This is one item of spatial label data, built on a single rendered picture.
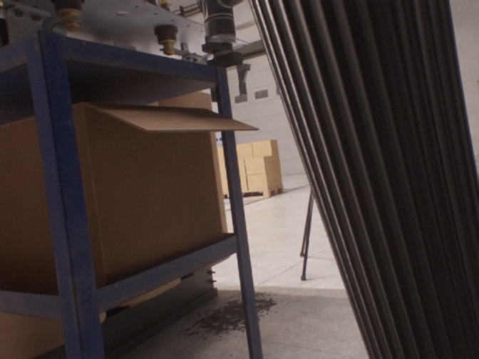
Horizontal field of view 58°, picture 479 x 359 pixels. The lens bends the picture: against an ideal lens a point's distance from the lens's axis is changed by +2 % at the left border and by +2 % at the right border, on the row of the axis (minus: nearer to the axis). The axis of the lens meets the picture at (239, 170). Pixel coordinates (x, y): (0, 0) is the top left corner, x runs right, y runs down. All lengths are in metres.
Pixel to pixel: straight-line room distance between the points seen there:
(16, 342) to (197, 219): 0.81
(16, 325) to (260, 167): 6.64
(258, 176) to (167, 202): 7.08
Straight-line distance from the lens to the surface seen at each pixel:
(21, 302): 0.77
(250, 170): 7.89
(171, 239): 0.80
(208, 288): 2.36
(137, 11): 1.90
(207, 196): 0.87
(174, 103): 2.07
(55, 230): 0.65
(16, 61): 0.71
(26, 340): 1.50
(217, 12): 1.57
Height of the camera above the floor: 0.70
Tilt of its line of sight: 1 degrees down
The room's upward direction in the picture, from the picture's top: 7 degrees counter-clockwise
